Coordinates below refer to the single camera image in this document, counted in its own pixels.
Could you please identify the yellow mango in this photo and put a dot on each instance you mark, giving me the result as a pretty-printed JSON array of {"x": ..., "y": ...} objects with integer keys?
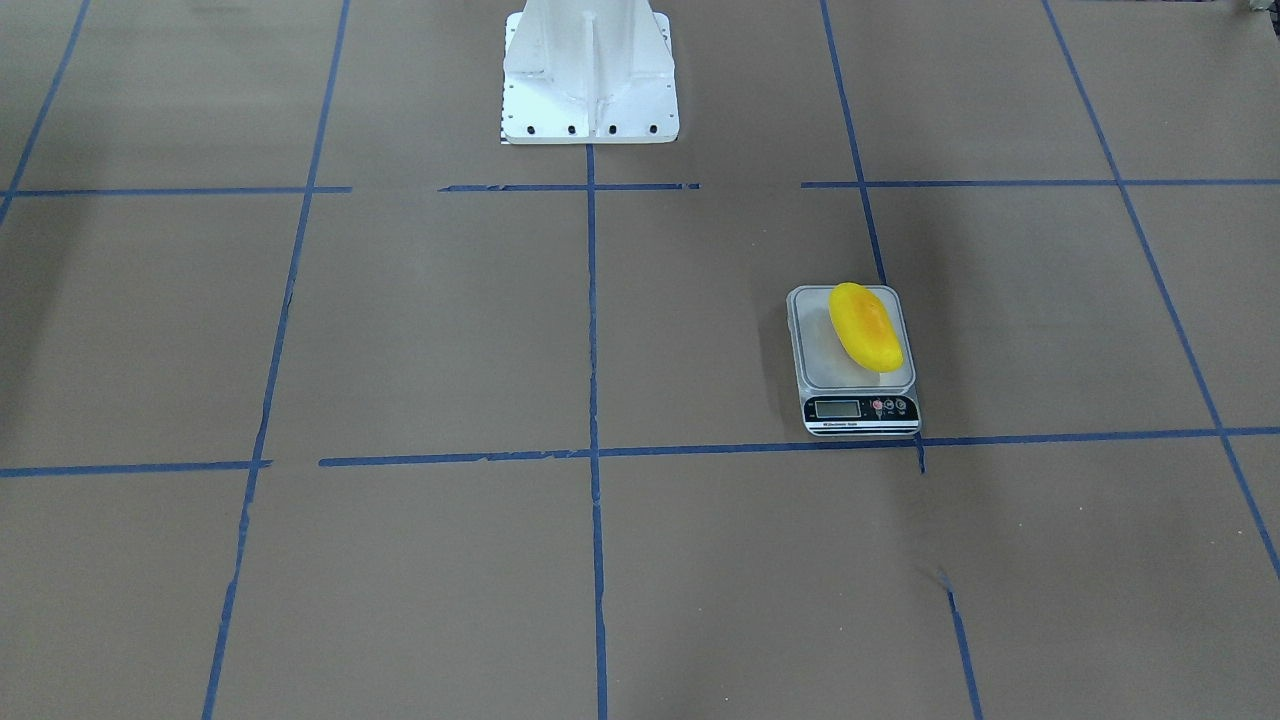
[{"x": 864, "y": 329}]

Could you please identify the digital kitchen scale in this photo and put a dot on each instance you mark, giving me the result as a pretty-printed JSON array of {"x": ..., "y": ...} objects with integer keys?
[{"x": 838, "y": 395}]

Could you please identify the white column pedestal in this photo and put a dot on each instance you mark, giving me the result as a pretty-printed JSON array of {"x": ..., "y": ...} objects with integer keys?
[{"x": 588, "y": 72}]

